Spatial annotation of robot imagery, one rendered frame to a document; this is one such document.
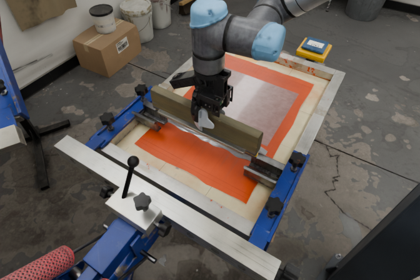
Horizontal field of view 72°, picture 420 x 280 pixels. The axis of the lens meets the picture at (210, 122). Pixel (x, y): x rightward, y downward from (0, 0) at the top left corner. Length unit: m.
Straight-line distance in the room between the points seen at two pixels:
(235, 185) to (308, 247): 1.08
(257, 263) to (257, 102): 0.61
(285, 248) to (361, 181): 0.73
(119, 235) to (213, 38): 0.49
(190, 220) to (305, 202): 1.36
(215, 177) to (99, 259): 0.37
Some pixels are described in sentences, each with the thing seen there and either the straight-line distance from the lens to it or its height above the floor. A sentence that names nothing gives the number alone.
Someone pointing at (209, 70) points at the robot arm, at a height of 1.31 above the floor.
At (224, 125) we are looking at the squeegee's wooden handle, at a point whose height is 1.13.
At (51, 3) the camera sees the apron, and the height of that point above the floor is 0.65.
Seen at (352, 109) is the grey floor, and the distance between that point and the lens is 2.70.
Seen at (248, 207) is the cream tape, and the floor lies 0.95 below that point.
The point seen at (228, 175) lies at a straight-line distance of 0.89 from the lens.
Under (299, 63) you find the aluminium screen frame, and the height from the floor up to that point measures 0.99.
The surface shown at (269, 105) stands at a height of 0.96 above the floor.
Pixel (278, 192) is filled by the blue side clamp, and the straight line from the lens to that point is 0.83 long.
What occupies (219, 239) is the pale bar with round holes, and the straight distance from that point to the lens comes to 0.71.
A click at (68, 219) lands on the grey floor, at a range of 2.06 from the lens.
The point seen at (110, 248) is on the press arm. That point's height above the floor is 1.04.
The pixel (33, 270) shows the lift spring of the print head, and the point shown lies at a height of 1.11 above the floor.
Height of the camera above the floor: 1.71
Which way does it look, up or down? 47 degrees down
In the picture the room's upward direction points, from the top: straight up
